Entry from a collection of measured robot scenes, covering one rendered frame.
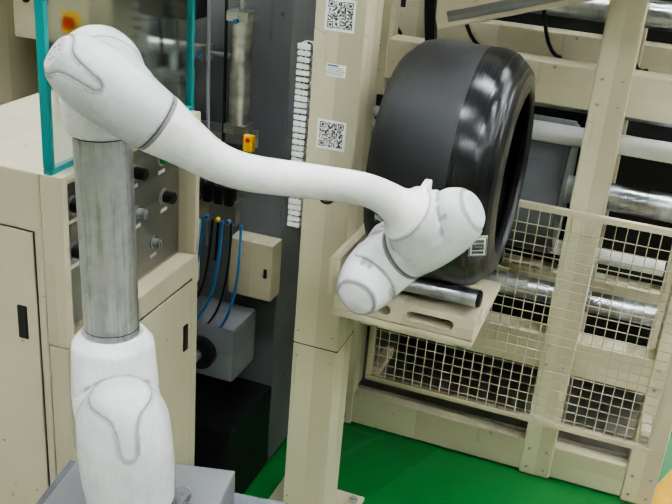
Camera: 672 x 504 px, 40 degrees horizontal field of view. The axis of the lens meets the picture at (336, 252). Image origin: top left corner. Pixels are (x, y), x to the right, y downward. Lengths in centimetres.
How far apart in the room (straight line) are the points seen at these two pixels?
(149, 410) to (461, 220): 60
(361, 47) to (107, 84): 95
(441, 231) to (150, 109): 49
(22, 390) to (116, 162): 67
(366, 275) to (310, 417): 114
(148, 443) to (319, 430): 114
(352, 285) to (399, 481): 160
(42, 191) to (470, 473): 186
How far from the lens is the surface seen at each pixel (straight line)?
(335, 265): 227
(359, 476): 310
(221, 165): 147
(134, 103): 140
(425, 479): 312
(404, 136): 204
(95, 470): 161
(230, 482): 183
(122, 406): 157
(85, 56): 140
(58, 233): 185
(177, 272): 229
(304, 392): 262
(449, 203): 150
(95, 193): 161
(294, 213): 240
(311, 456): 272
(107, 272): 166
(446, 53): 217
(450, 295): 225
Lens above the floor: 189
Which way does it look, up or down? 24 degrees down
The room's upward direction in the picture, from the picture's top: 5 degrees clockwise
